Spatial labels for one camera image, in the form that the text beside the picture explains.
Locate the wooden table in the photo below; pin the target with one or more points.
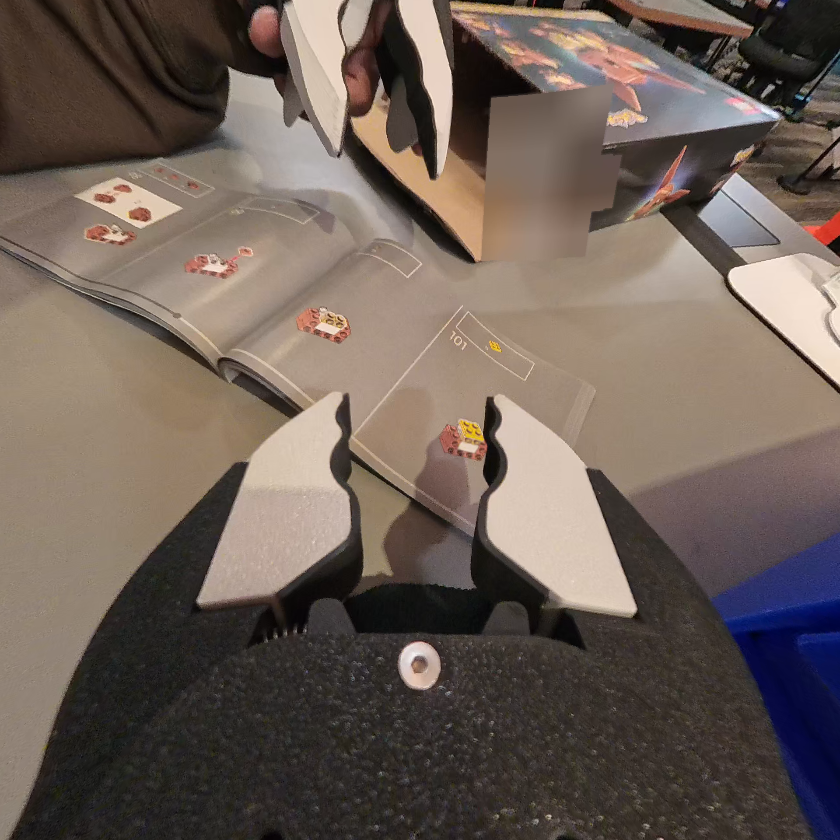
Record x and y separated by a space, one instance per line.
683 13

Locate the colourful printed toy box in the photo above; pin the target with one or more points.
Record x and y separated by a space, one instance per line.
683 118

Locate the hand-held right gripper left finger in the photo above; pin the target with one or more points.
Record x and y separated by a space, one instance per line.
282 525

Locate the person's left hand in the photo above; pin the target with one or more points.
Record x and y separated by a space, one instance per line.
365 59

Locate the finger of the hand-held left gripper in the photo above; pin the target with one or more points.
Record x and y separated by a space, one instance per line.
315 66
431 79

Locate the person's left forearm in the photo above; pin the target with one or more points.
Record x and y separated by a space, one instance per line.
105 79

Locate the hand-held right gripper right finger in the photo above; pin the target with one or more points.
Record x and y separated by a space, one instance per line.
558 525

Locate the grey desk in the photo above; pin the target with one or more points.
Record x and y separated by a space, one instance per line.
683 394

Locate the white curved board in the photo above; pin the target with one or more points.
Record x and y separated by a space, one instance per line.
794 315

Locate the black office chair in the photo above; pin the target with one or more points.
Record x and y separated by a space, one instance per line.
794 33

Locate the grey instruction booklet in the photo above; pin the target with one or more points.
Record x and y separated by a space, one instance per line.
263 302

